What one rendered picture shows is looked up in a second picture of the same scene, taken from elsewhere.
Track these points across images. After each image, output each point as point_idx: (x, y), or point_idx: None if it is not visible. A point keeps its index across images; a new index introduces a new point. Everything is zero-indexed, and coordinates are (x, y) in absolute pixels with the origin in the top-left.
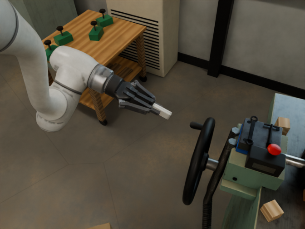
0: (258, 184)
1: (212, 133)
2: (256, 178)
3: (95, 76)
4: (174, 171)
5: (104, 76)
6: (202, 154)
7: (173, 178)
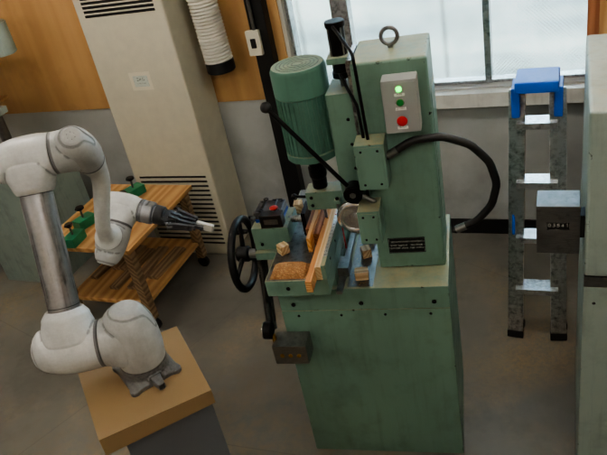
0: (277, 241)
1: None
2: (273, 235)
3: (141, 207)
4: (263, 350)
5: (149, 206)
6: (234, 233)
7: (264, 358)
